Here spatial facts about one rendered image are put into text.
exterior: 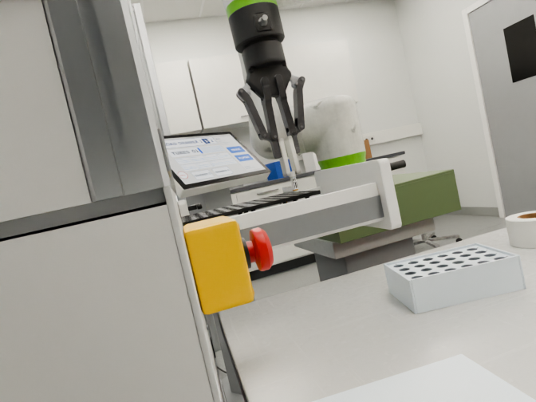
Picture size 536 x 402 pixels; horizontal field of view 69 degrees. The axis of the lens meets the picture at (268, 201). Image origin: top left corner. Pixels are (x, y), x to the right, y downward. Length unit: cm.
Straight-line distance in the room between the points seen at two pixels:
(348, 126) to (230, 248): 74
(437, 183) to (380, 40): 453
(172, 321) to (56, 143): 11
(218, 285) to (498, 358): 23
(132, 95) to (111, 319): 12
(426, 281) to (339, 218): 19
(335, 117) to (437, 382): 79
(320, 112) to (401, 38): 467
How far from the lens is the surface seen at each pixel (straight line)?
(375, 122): 514
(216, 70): 421
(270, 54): 72
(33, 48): 24
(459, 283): 48
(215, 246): 32
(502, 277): 50
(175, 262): 21
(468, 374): 32
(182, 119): 404
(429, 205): 100
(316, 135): 102
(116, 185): 21
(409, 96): 549
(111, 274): 22
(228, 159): 172
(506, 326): 43
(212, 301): 33
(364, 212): 62
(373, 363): 38
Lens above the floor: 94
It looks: 3 degrees down
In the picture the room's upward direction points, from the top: 12 degrees counter-clockwise
